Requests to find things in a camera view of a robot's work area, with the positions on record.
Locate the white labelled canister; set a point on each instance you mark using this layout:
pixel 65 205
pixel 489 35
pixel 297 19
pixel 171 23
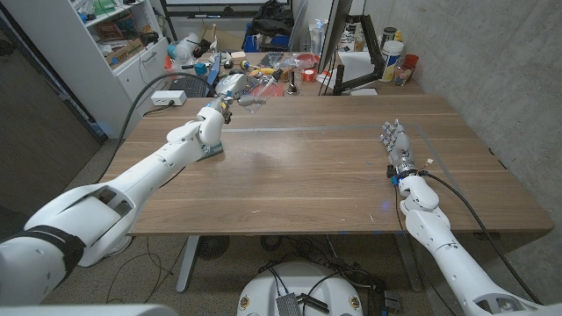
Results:
pixel 390 59

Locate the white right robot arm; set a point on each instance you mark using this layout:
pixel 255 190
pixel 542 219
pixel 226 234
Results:
pixel 452 250

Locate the white sneaker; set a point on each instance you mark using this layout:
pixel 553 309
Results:
pixel 120 243

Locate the black round floor fan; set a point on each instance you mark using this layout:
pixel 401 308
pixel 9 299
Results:
pixel 213 246

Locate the white shelf cabinet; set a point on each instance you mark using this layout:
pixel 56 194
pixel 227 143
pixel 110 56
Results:
pixel 66 52

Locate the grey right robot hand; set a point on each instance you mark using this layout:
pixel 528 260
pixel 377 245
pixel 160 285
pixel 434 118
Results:
pixel 400 149

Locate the white paper sheet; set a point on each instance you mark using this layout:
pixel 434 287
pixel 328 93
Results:
pixel 355 66

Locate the teal sponge block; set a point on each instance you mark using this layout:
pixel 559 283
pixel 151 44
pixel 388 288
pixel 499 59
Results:
pixel 214 151

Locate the red tape roll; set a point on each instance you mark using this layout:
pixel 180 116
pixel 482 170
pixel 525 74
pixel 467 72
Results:
pixel 308 75

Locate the cardboard box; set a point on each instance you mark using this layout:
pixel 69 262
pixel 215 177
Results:
pixel 125 52

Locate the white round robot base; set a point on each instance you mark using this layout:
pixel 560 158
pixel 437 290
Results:
pixel 298 281

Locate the dark capped bottle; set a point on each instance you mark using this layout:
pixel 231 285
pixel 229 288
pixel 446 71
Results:
pixel 388 36

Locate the red cutting mat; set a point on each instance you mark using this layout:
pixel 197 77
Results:
pixel 278 93

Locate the black computer monitor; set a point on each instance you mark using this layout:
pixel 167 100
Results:
pixel 336 30

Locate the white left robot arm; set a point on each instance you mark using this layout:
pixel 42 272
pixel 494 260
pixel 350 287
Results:
pixel 131 188

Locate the grey metal table leg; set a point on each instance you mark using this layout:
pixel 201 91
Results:
pixel 408 263
pixel 188 263

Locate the red bowl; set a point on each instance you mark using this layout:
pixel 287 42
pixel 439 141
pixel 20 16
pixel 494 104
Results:
pixel 308 59

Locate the black backpack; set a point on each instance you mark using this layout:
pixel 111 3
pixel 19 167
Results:
pixel 270 19

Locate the grey perforated block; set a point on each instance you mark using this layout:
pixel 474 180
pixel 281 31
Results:
pixel 289 305

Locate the blue storage bin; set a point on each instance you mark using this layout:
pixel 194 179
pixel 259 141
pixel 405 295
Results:
pixel 252 44

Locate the black laptop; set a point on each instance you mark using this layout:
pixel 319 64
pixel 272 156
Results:
pixel 191 85

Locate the red cup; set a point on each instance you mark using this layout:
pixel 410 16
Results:
pixel 408 66

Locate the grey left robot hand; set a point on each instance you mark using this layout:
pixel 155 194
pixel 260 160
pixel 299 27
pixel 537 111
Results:
pixel 232 85

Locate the clear plastic dispenser bottle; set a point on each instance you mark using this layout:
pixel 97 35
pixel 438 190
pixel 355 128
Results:
pixel 268 90

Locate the white power strip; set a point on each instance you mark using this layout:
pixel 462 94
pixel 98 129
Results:
pixel 167 97

